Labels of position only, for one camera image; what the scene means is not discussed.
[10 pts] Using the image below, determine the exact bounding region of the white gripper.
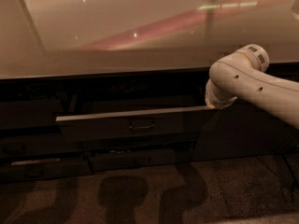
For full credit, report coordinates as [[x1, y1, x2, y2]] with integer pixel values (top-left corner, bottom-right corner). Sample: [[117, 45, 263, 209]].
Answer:
[[205, 81, 237, 109]]

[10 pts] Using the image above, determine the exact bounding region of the dark grey cabinet door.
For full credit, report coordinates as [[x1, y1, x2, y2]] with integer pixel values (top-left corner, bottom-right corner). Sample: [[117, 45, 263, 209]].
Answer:
[[191, 72, 299, 162]]

